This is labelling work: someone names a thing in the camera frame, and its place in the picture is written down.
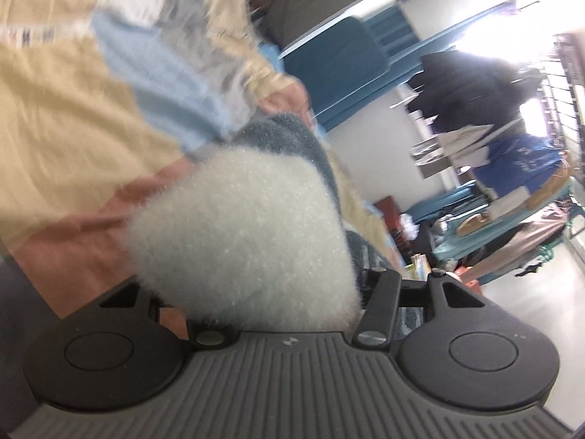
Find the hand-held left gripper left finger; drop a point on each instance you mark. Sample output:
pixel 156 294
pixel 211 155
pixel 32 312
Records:
pixel 147 306

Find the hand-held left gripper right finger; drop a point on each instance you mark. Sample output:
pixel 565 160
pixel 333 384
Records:
pixel 381 290

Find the cream and blue fleece garment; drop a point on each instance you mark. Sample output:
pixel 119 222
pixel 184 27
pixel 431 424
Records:
pixel 247 238

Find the stack of books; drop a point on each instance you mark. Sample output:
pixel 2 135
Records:
pixel 418 267

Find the black chair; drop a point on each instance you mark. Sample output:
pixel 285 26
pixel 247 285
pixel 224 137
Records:
pixel 423 240

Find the white plastic bag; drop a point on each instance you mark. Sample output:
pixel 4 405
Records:
pixel 408 225

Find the red suitcase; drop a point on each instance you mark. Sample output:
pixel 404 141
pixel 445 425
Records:
pixel 388 212

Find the teal cloth on rack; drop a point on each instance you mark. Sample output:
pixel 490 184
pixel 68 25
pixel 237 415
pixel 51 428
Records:
pixel 484 238

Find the black white striped cloth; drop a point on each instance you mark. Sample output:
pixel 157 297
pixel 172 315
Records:
pixel 429 160

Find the pink beige hanging garment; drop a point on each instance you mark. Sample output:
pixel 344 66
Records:
pixel 525 238

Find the white hanging shirt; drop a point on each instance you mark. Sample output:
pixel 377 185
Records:
pixel 461 144

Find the blue hanging shirt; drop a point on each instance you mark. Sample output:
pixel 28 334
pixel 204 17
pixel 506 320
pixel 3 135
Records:
pixel 516 164

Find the patchwork quilt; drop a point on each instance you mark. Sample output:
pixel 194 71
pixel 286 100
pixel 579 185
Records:
pixel 59 100

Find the black hanging garment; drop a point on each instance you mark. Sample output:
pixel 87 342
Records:
pixel 475 87

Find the teal padded headboard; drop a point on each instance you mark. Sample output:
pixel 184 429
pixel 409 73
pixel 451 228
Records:
pixel 333 68

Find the teal curtain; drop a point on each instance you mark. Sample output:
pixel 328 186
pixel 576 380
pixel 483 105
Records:
pixel 400 39

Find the window grille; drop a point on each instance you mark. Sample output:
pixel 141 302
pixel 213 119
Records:
pixel 566 82

